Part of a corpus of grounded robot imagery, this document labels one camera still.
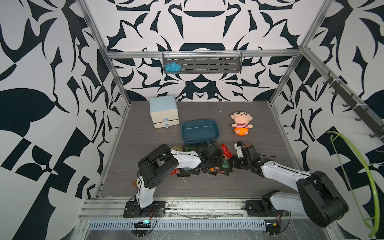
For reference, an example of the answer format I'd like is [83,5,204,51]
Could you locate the blue crumpled item on shelf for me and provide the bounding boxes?
[164,62,182,74]

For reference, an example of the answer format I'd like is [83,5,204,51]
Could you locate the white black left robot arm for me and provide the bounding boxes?
[135,143,224,209]

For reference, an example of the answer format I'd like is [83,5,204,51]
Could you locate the plush doll orange pants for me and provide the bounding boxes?
[231,112,253,136]

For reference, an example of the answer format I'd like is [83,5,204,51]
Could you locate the grey perforated wall shelf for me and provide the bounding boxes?
[162,52,243,75]

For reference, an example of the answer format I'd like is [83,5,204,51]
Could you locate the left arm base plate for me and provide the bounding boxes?
[123,201,166,218]

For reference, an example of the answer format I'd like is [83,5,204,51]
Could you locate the small blue cream drawer cabinet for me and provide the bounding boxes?
[150,96,179,129]

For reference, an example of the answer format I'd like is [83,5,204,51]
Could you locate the black wall hook rail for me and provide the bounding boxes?
[323,70,384,142]

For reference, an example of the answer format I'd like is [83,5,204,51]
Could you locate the red foil tea bag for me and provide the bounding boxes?
[171,169,180,175]

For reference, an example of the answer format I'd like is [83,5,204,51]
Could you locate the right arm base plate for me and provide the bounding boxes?
[244,200,290,217]

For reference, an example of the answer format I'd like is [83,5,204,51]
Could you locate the yellow label tea bag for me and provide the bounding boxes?
[171,145,184,152]

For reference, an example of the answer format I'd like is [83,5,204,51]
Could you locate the green label tea bag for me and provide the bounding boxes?
[185,146,197,152]

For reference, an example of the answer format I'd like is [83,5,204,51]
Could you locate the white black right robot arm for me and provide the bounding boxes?
[233,142,349,228]

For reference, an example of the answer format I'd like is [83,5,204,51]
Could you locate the red long tea sachet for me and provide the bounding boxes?
[221,144,234,159]

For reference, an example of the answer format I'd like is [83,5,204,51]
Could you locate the teal plastic storage box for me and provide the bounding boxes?
[182,119,220,146]

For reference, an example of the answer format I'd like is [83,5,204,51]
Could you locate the green curved hose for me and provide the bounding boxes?
[327,130,381,238]

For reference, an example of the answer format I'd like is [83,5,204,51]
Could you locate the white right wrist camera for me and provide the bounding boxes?
[234,141,245,159]

